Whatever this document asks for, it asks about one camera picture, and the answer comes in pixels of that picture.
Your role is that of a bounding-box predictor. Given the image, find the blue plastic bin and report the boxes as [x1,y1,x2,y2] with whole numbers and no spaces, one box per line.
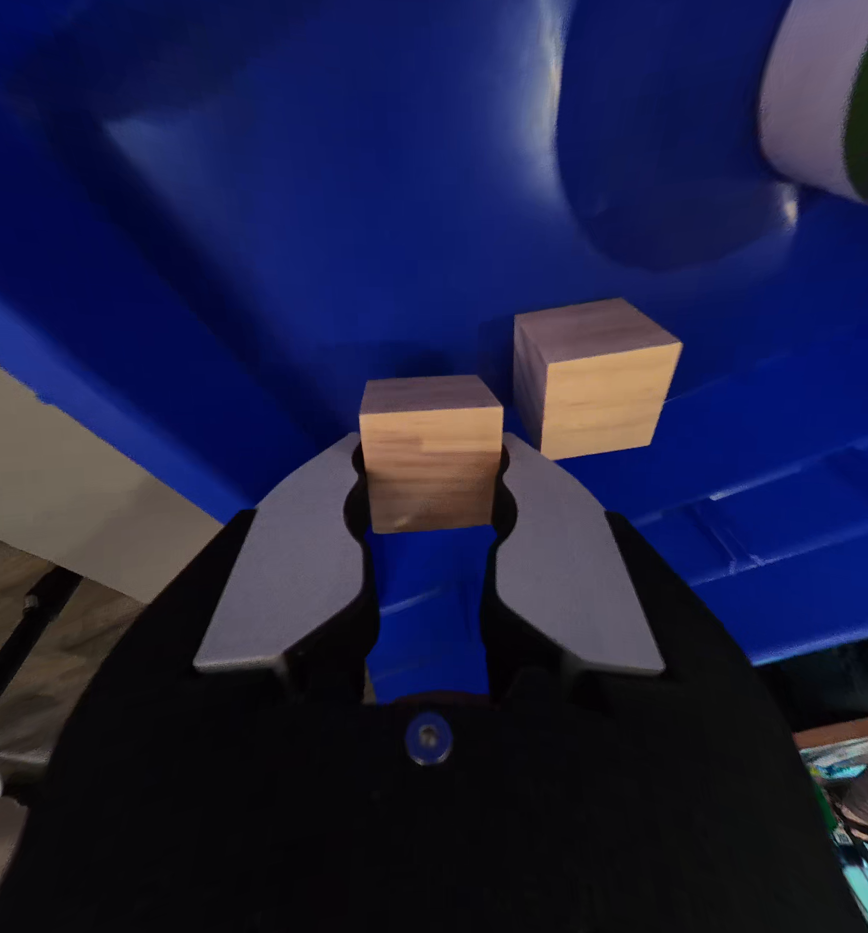
[0,0,868,704]

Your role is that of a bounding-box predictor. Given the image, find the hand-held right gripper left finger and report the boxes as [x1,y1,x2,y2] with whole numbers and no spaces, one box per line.
[192,432,382,704]

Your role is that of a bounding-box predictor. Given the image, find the white cup with green stripe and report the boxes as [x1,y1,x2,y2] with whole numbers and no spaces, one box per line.
[758,0,868,214]

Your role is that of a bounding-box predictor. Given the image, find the wooden cube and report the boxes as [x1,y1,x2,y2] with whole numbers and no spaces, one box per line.
[513,297,684,462]
[358,375,505,535]

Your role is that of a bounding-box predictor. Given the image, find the black stand leg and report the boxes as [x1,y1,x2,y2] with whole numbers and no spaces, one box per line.
[0,567,84,737]

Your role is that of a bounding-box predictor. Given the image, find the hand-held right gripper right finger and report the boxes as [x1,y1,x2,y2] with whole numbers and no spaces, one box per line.
[481,432,666,704]

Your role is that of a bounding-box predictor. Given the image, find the blue cup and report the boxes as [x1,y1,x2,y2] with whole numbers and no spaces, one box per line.
[556,0,800,272]

